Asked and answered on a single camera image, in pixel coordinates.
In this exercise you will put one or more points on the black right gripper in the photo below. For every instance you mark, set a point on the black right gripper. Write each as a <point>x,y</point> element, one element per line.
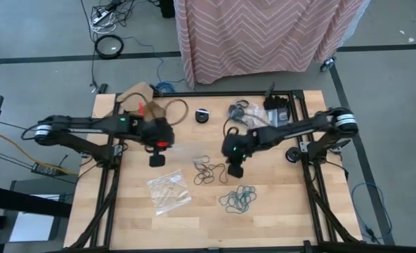
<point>238,149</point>

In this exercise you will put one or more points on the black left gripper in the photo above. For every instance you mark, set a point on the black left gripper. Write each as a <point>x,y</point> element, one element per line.
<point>159,137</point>

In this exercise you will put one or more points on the stack of clear zipper bags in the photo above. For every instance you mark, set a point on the stack of clear zipper bags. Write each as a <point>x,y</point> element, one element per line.
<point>169,191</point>

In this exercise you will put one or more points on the pile of thin brown rubber bands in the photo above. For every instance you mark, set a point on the pile of thin brown rubber bands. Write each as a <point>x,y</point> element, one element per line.
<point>202,175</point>

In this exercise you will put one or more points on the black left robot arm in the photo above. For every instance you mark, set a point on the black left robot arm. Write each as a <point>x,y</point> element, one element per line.
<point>88,124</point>

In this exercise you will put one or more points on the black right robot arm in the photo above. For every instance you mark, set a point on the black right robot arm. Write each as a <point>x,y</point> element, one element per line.
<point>299,128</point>

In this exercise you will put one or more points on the pile of teal rubber bands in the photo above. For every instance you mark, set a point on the pile of teal rubber bands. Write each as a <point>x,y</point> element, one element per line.
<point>239,200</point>

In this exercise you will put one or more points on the small black roll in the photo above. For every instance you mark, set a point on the small black roll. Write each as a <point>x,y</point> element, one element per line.
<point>289,154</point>

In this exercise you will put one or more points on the black work glove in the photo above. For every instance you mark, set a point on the black work glove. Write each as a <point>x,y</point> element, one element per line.
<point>276,102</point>

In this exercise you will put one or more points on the small black clamp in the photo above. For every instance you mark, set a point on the small black clamp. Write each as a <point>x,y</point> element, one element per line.
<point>102,88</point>

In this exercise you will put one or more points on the pink chevron cloth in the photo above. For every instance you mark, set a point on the pink chevron cloth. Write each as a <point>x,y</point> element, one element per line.
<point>257,35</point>

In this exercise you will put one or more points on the caster wheel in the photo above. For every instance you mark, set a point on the caster wheel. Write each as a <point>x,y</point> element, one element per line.
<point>328,64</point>

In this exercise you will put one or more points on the black furniture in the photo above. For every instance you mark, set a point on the black furniture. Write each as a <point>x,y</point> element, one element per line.
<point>18,202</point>

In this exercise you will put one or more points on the black box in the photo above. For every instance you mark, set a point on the black box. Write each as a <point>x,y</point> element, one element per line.
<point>166,7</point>

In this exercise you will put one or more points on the white power strip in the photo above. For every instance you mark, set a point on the white power strip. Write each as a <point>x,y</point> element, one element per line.
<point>100,17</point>

